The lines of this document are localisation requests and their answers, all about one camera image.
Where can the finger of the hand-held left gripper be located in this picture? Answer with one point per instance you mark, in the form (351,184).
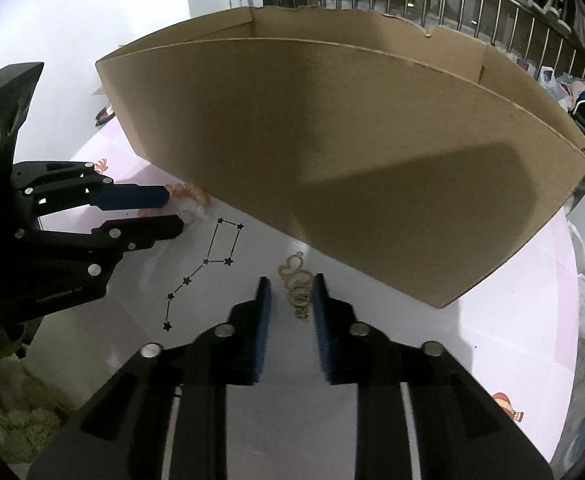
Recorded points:
(132,197)
(162,227)

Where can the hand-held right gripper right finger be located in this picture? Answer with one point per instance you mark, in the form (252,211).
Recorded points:
(322,330)

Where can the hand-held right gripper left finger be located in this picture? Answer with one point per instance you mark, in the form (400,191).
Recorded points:
(262,330)

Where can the brown cardboard box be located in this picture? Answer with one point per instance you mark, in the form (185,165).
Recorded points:
(347,160)

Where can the person's fuzzy green clothing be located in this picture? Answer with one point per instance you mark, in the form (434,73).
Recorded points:
(17,410)

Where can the white plastic bag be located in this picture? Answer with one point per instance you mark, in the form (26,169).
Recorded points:
(554,85)

